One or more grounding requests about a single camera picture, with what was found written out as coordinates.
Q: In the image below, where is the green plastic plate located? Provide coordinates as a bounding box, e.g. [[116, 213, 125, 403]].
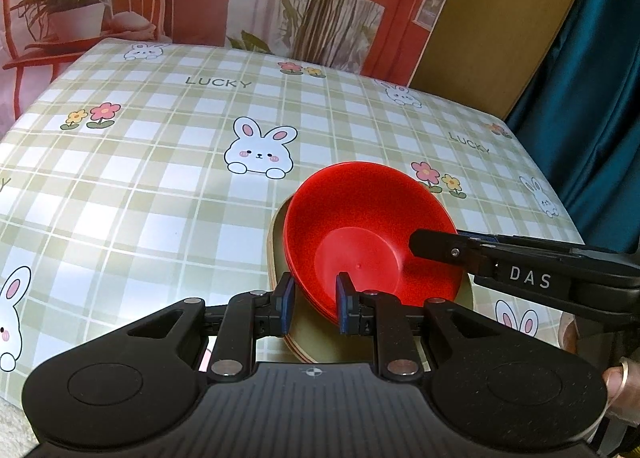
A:
[[266, 194, 474, 365]]

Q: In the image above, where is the red plastic bowl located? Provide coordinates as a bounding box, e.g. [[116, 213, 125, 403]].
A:
[[283, 161, 463, 322]]

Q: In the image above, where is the person's right hand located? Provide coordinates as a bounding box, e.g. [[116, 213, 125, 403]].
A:
[[556, 312, 640, 427]]

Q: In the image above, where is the teal curtain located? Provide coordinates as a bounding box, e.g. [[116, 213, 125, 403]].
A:
[[508, 0, 639, 253]]

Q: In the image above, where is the checkered bunny tablecloth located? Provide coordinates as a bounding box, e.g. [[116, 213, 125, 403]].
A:
[[1, 41, 580, 404]]

